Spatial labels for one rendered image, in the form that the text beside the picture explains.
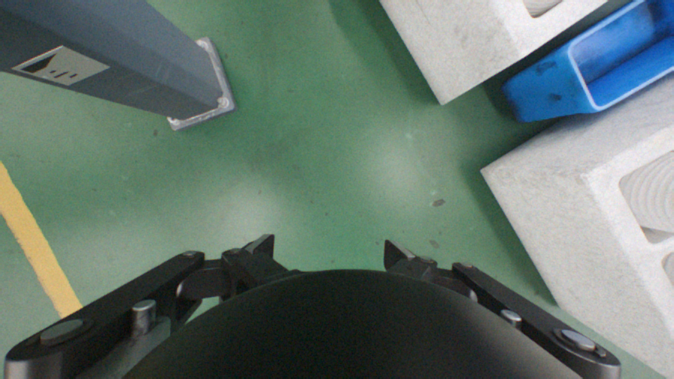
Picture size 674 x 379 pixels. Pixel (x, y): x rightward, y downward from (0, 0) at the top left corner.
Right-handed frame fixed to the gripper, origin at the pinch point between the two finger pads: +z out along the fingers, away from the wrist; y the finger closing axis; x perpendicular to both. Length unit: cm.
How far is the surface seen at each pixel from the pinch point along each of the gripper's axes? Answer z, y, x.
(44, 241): 36, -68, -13
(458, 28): 11.3, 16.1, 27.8
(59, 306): 38, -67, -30
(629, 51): 20, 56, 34
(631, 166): 6.6, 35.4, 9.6
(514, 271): 27, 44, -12
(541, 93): 16.5, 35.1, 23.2
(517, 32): 6.1, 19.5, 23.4
